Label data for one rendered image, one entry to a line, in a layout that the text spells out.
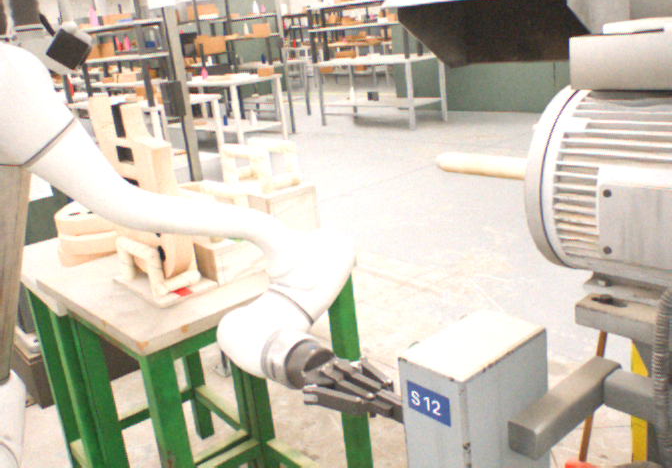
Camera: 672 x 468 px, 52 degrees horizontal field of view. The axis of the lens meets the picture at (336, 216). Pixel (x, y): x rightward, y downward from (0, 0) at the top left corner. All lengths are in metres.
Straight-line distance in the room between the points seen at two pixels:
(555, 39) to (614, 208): 0.42
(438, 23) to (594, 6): 0.30
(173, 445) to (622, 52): 1.14
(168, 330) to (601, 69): 0.96
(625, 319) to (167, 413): 0.95
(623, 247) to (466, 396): 0.24
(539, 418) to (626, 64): 0.41
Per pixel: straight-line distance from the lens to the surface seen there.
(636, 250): 0.82
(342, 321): 1.72
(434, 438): 0.81
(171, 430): 1.52
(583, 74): 0.88
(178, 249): 1.50
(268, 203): 1.64
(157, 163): 1.48
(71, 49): 0.88
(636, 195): 0.80
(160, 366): 1.46
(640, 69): 0.85
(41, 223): 3.29
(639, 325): 0.88
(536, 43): 1.18
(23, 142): 1.01
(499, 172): 1.05
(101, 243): 2.00
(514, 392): 0.83
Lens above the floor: 1.49
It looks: 16 degrees down
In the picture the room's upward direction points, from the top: 7 degrees counter-clockwise
